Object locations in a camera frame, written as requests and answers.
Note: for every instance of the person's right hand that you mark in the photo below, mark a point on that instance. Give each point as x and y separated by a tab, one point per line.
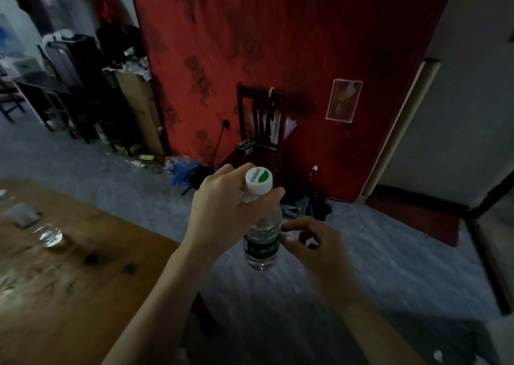
323	256

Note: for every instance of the person's left hand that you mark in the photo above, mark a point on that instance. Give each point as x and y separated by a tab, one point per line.
217	212

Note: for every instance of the person's right fingers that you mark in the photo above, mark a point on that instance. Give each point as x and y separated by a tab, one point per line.
299	232

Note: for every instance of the person's left thumb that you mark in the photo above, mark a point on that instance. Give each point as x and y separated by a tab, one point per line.
266	201

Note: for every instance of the clear plastic water bottle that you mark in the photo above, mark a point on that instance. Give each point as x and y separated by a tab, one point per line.
263	236

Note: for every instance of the person's right forearm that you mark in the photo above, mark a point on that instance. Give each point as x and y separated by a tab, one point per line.
373	332

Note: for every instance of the person's left forearm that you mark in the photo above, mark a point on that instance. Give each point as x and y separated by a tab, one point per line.
160	312

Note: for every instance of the white bottle cap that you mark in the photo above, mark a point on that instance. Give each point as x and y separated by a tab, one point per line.
259	180

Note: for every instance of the black floor clutter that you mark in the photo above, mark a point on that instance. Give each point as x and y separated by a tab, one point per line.
309	208

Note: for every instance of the small box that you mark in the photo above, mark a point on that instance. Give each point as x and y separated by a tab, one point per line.
245	146

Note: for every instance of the dark wooden chair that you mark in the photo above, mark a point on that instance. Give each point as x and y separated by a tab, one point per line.
261	135

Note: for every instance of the black bag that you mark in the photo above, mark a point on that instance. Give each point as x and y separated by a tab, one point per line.
198	178

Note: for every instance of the black stick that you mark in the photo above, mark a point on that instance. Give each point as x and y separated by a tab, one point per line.
221	142

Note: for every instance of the white papers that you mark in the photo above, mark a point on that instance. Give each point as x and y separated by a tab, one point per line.
277	125

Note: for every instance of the blue plastic bag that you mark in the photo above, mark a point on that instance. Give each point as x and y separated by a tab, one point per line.
180	170

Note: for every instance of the brown cardboard box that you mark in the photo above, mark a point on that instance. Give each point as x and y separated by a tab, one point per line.
140	111

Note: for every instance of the white door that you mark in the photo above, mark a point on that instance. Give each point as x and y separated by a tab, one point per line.
457	115

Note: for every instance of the clear drinking glass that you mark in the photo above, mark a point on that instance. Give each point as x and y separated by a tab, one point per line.
48	235

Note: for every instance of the black storage rack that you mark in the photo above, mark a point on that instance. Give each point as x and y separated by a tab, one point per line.
70	75

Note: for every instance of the clear plastic packet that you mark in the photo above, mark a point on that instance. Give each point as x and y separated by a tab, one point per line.
22	214

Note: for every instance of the dark side table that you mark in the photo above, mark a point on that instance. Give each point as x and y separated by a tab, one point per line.
40	95

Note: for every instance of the red hanging cloth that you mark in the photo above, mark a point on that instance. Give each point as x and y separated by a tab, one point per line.
60	3

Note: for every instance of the framed wall picture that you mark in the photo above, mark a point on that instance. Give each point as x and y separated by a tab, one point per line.
344	100

